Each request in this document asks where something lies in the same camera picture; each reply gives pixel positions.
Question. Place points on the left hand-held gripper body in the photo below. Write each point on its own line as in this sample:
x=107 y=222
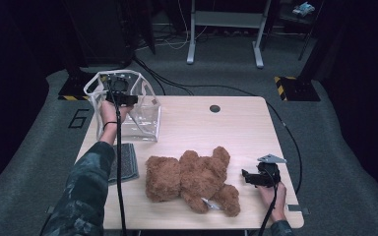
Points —
x=118 y=86

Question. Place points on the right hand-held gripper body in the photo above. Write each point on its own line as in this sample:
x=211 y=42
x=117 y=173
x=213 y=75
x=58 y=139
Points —
x=269 y=175

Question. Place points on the clear plastic bag white trim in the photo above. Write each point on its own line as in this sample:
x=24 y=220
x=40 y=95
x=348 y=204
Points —
x=144 y=124

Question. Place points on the brown teddy bear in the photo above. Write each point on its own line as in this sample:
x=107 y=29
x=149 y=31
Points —
x=190 y=177

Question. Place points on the grey cloth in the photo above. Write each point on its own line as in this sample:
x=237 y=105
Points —
x=128 y=164

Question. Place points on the person's left hand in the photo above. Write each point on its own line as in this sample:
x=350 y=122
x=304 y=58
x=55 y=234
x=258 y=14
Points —
x=108 y=113

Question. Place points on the person's right hand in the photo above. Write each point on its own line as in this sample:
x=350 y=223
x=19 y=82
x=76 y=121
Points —
x=280 y=203

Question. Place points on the black wristband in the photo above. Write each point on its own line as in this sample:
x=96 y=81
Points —
x=110 y=123

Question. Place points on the black base with hazard stripes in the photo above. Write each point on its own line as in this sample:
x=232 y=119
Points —
x=298 y=90
x=70 y=90

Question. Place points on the black cabinet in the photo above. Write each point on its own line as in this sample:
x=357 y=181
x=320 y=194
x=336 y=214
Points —
x=101 y=32

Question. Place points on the dark round table grommet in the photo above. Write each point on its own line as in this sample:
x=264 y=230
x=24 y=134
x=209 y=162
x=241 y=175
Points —
x=215 y=108

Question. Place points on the blue and white packet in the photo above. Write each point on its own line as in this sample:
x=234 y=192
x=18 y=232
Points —
x=303 y=9

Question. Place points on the grey table corner bracket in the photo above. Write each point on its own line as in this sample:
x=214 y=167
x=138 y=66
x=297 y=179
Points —
x=50 y=209
x=297 y=208

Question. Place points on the white metal stand frame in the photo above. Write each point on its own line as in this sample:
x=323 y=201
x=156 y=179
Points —
x=226 y=19

